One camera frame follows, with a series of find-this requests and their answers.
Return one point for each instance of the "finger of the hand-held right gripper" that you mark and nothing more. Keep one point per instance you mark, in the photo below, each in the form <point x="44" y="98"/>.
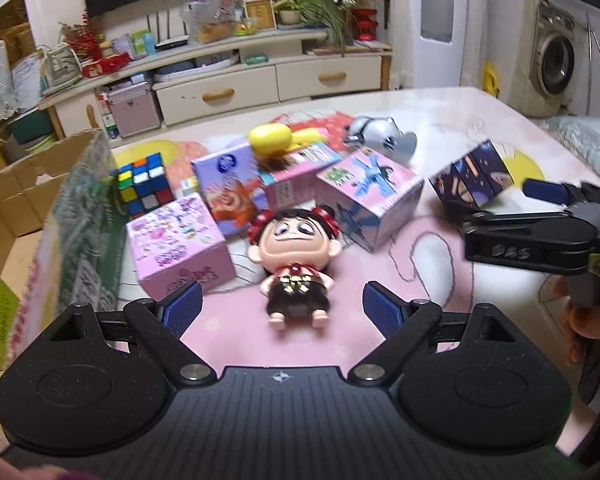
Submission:
<point x="542" y="191"/>
<point x="525" y="247"/>

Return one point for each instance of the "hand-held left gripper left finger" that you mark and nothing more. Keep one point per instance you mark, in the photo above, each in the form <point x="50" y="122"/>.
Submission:
<point x="182" y="307"/>

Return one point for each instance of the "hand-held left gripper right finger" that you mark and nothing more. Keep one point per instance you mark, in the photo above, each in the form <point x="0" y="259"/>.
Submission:
<point x="382" y="307"/>

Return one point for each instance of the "pink sticker print box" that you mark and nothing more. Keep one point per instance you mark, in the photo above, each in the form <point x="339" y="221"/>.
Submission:
<point x="177" y="240"/>

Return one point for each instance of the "dark space print box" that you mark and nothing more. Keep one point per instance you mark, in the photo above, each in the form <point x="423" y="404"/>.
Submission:
<point x="472" y="175"/>

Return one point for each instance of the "big-headed doll figure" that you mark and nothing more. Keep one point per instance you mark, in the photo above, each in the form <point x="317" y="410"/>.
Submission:
<point x="292" y="260"/>

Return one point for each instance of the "pink box with blue figure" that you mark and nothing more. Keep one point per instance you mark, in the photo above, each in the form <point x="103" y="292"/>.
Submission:
<point x="370" y="195"/>

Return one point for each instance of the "purple cartoon bear box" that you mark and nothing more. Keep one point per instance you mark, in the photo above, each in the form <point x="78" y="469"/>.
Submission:
<point x="227" y="192"/>

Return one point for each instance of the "pink box with brown print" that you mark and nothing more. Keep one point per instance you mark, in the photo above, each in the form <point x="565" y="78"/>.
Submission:
<point x="300" y="170"/>

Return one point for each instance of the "silver grey toy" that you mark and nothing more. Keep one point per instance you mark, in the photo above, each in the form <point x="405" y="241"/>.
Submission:
<point x="380" y="135"/>

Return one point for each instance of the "brown cardboard box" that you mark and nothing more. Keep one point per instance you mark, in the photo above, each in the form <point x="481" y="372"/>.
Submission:
<point x="15" y="195"/>

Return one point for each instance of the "person's left forearm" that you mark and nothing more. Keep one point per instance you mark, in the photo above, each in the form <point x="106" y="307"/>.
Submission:
<point x="15" y="465"/>

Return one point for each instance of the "person's right hand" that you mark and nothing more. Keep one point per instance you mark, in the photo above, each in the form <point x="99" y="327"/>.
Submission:
<point x="577" y="322"/>

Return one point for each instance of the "pink printed tablecloth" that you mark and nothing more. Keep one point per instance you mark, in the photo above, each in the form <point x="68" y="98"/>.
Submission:
<point x="235" y="317"/>

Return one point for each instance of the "grey floral pillow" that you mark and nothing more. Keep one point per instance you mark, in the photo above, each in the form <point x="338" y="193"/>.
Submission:
<point x="587" y="145"/>

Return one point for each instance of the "yellow plastic toy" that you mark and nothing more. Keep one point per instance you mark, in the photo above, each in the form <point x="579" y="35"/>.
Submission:
<point x="490" y="80"/>

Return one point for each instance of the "colourful puzzle cube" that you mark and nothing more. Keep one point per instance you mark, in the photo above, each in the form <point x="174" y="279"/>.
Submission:
<point x="142" y="185"/>

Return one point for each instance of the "silver washing machine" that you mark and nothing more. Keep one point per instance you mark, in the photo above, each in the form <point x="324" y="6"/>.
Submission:
<point x="550" y="57"/>

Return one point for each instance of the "yellow duck toy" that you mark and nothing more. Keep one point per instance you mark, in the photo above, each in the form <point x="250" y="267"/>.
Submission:
<point x="272" y="139"/>

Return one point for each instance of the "white tower air conditioner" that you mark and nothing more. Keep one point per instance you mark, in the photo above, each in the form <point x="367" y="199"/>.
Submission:
<point x="437" y="25"/>

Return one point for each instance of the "pink storage box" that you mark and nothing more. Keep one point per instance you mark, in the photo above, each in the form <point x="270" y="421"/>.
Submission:
<point x="136" y="112"/>

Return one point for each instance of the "red vase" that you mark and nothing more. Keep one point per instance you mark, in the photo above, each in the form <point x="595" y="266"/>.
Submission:
<point x="365" y="22"/>

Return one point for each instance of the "cream television cabinet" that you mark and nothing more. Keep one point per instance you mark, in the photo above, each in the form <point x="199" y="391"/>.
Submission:
<point x="220" y="60"/>

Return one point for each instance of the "red gift box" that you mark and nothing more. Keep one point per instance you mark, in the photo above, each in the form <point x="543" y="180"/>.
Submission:
<point x="106" y="65"/>

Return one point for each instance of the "black router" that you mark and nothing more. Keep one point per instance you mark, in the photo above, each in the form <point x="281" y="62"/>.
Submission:
<point x="171" y="43"/>

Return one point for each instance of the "glass electric kettle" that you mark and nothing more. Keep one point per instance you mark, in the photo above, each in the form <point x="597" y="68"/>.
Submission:
<point x="60" y="65"/>

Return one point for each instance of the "potted green plant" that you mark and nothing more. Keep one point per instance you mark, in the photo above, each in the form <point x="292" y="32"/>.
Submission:
<point x="320" y="10"/>

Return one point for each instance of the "red berry branch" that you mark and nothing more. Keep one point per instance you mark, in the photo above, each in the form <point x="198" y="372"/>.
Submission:
<point x="82" y="35"/>

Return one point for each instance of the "clear plastic snack bag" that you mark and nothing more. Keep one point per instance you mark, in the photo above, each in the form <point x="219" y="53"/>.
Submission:
<point x="212" y="15"/>

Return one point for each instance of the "gold framed certificate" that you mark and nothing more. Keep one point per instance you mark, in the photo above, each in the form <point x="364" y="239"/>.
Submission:
<point x="260" y="14"/>

